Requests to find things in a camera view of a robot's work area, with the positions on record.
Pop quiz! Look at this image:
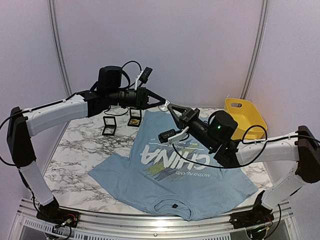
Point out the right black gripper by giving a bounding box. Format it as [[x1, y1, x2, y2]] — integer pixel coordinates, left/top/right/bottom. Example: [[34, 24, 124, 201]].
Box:
[[168, 104, 219, 152]]

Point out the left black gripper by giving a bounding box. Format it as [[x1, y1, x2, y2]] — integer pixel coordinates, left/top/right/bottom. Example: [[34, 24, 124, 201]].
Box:
[[107, 86, 166, 110]]

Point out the black brooch box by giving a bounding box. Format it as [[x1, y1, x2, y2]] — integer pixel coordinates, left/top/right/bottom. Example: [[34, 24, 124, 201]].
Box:
[[127, 107, 142, 128], [101, 116, 117, 136]]

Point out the light blue printed t-shirt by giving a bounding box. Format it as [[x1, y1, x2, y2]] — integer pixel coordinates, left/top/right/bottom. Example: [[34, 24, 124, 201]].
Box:
[[89, 111, 258, 221]]

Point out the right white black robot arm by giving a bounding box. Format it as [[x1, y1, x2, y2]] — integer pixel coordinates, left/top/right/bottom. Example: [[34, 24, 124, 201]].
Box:
[[159, 103, 320, 228]]

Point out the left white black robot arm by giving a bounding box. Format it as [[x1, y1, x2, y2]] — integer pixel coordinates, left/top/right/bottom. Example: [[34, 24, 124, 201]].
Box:
[[5, 65, 166, 223]]

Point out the yellow plastic basket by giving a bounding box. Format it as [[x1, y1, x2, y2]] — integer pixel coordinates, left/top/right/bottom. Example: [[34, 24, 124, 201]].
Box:
[[224, 98, 268, 140]]

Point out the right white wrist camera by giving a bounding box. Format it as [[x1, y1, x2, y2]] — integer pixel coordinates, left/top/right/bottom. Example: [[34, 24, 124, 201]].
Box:
[[158, 126, 190, 145]]

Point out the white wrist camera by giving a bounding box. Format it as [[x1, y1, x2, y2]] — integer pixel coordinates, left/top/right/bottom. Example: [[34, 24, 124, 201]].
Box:
[[158, 126, 190, 145], [134, 66, 153, 90]]

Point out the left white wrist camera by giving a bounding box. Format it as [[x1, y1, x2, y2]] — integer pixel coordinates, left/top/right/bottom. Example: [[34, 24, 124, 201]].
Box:
[[134, 66, 153, 90]]

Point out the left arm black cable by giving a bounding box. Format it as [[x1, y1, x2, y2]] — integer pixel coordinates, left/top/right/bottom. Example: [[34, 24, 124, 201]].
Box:
[[121, 59, 146, 88]]

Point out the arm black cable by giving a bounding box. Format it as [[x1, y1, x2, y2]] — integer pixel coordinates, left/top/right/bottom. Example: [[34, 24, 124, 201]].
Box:
[[172, 124, 301, 170], [121, 59, 146, 88]]

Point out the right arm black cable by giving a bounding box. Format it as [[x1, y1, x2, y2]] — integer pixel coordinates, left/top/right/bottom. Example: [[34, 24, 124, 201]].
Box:
[[172, 124, 301, 170]]

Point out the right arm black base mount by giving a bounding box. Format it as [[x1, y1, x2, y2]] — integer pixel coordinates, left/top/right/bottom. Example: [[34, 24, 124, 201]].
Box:
[[229, 190, 274, 229]]

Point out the right aluminium wall post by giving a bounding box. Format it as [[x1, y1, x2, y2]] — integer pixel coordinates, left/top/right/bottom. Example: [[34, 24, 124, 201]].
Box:
[[240, 0, 270, 100]]

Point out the aluminium wall post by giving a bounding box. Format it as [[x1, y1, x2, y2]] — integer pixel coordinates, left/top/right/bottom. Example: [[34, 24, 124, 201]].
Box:
[[47, 0, 73, 96], [240, 0, 270, 100]]

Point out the left aluminium wall post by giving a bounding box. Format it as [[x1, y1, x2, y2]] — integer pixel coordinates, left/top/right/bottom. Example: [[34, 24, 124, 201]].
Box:
[[47, 0, 73, 96]]

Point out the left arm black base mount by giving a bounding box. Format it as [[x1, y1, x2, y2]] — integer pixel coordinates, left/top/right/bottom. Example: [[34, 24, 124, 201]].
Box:
[[36, 202, 80, 228]]

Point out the aluminium front frame rail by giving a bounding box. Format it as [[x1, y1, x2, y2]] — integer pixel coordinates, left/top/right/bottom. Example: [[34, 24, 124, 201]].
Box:
[[8, 198, 301, 240]]

